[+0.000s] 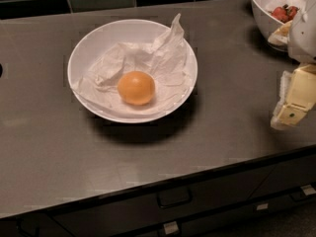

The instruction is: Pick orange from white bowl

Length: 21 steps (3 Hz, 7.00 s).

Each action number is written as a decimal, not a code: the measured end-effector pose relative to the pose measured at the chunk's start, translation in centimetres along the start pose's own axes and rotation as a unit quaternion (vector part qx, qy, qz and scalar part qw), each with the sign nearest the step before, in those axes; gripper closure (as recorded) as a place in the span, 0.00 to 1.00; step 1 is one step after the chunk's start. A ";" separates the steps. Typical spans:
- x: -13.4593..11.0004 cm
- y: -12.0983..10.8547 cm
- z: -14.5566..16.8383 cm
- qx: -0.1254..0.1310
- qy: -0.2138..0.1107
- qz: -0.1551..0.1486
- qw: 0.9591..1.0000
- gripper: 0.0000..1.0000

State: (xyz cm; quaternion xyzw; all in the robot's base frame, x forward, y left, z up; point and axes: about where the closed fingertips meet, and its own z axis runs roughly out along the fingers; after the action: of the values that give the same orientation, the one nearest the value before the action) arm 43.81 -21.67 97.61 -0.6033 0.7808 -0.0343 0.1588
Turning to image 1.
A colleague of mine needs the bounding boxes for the dark lower drawer front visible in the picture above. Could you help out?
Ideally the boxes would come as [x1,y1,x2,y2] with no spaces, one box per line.
[137,185,316,237]

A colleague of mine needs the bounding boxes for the dark drawer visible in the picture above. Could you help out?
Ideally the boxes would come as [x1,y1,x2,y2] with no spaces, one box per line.
[137,185,316,237]
[252,155,316,198]
[54,167,271,237]

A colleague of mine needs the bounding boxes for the orange fruit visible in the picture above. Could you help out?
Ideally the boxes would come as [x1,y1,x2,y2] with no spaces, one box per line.
[118,71,155,106]

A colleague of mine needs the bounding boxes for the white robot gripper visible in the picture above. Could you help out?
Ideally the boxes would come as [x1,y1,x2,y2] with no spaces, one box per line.
[268,0,316,130]

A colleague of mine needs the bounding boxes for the dark right drawer front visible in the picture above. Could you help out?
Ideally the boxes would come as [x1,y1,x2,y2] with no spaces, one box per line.
[252,155,316,198]

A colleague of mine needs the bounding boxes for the dark upper drawer front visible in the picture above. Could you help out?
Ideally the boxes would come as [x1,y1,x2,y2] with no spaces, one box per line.
[54,167,271,237]

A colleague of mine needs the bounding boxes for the white ceramic bowl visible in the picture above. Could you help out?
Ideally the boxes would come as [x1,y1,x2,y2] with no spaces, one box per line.
[67,18,198,124]

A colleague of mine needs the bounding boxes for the crumpled white paper napkin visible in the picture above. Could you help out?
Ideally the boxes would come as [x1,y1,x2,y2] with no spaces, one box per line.
[70,13,193,119]

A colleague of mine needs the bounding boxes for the black drawer handle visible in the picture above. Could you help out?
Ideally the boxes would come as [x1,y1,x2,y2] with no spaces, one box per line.
[157,188,193,208]

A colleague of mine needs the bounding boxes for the red strawberries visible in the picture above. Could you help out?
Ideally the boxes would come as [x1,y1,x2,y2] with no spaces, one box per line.
[271,5,299,24]

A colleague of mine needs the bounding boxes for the white fruit bowl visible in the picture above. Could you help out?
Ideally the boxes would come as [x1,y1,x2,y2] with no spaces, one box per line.
[251,0,288,51]

